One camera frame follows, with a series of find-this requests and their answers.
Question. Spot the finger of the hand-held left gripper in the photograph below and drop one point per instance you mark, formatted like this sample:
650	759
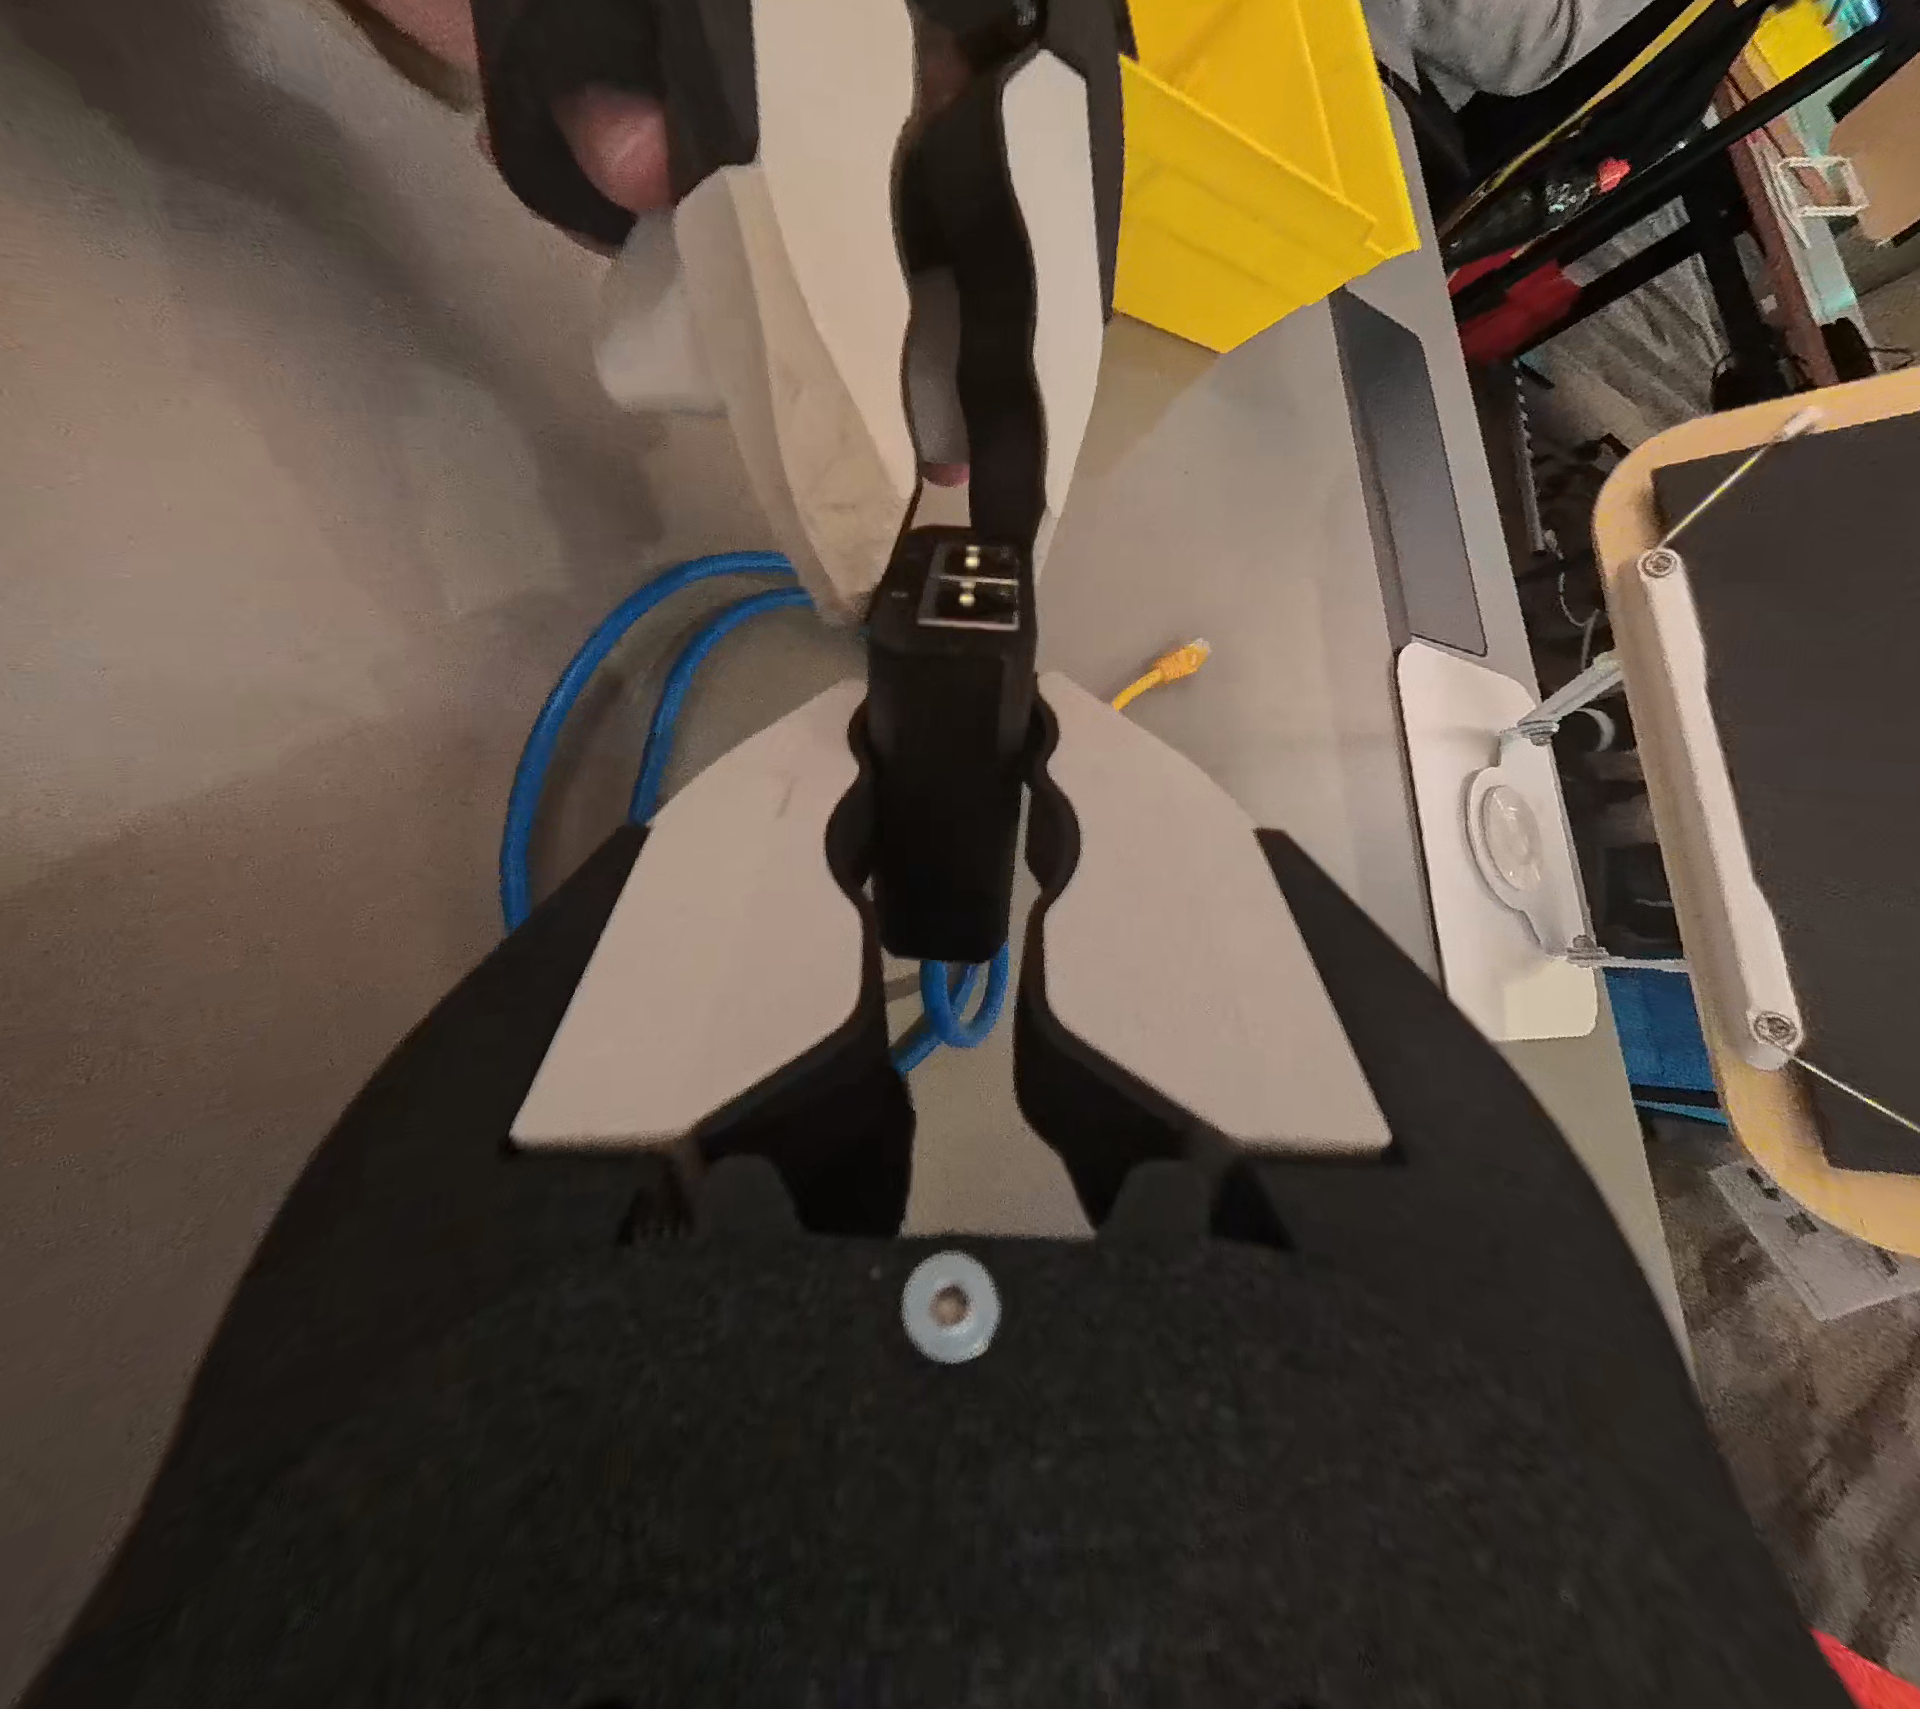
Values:
1069	268
825	238

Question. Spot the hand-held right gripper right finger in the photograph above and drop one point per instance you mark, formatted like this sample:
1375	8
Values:
1200	974

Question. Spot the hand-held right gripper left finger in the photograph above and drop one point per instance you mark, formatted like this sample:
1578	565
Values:
704	974

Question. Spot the black ethernet adapter box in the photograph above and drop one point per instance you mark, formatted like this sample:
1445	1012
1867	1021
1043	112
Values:
945	808

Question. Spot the white stand base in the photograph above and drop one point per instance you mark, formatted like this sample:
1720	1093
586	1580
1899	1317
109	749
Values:
1463	719

